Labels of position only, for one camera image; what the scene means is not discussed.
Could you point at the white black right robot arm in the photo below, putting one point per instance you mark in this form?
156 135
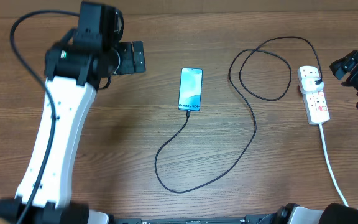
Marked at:
333 213

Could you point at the Samsung Galaxy smartphone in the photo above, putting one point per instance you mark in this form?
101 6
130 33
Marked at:
191 82

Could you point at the white power strip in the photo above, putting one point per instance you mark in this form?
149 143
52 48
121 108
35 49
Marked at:
315 103

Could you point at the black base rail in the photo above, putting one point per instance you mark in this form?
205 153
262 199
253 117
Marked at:
248 219

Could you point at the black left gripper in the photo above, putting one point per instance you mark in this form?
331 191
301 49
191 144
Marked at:
128 66

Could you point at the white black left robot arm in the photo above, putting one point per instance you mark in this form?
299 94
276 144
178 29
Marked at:
74 68

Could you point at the white charger plug adapter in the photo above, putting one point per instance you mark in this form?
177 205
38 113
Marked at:
311 84

